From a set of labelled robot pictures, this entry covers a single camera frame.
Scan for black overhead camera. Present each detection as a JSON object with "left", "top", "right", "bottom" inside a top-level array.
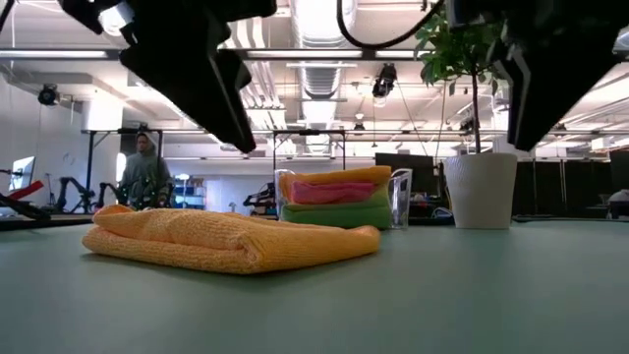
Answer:
[{"left": 371, "top": 62, "right": 399, "bottom": 100}]

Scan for person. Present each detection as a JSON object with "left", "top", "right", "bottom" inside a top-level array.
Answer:
[{"left": 118, "top": 131, "right": 175, "bottom": 211}]

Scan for silver ceiling air duct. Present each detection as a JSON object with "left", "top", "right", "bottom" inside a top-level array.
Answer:
[{"left": 288, "top": 0, "right": 359, "bottom": 154}]

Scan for blue storage shelf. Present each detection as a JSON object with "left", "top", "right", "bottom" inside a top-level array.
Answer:
[{"left": 173, "top": 173, "right": 208, "bottom": 211}]

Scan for white computer monitor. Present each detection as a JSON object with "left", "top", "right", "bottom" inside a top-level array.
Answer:
[{"left": 9, "top": 155, "right": 37, "bottom": 193}]

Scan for black flat monitor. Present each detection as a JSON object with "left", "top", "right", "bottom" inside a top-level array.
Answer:
[{"left": 373, "top": 151, "right": 436, "bottom": 197}]

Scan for black ceiling spotlight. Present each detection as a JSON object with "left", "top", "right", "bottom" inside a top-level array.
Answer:
[{"left": 37, "top": 84, "right": 61, "bottom": 107}]

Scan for red padded bar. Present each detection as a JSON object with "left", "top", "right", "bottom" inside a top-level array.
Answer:
[{"left": 6, "top": 180, "right": 45, "bottom": 202}]

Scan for black room partition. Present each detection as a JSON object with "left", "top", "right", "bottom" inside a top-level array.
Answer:
[{"left": 510, "top": 158, "right": 614, "bottom": 217}]

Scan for white plant pot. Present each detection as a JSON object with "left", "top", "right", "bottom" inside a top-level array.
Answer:
[{"left": 443, "top": 151, "right": 519, "bottom": 230}]

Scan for green microfiber towel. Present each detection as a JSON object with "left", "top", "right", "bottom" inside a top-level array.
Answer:
[{"left": 279, "top": 188, "right": 393, "bottom": 230}]

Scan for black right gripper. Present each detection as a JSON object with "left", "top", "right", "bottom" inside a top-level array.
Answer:
[{"left": 445, "top": 0, "right": 629, "bottom": 152}]

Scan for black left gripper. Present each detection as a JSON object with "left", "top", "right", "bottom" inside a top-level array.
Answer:
[{"left": 57, "top": 0, "right": 278, "bottom": 154}]

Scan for clear plastic bin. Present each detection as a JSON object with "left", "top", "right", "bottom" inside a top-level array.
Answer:
[{"left": 273, "top": 167, "right": 414, "bottom": 231}]

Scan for pink microfiber towel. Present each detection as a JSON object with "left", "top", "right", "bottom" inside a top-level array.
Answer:
[{"left": 289, "top": 180, "right": 377, "bottom": 206}]

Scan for green leafy plant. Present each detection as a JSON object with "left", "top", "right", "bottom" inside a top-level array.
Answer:
[{"left": 414, "top": 8, "right": 508, "bottom": 155}]

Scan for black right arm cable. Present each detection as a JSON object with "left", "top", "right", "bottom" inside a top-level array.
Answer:
[{"left": 336, "top": 0, "right": 446, "bottom": 51}]

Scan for black metal rig frame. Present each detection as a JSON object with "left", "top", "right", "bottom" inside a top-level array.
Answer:
[
  {"left": 80, "top": 128, "right": 165, "bottom": 194},
  {"left": 271, "top": 128, "right": 347, "bottom": 172}
]

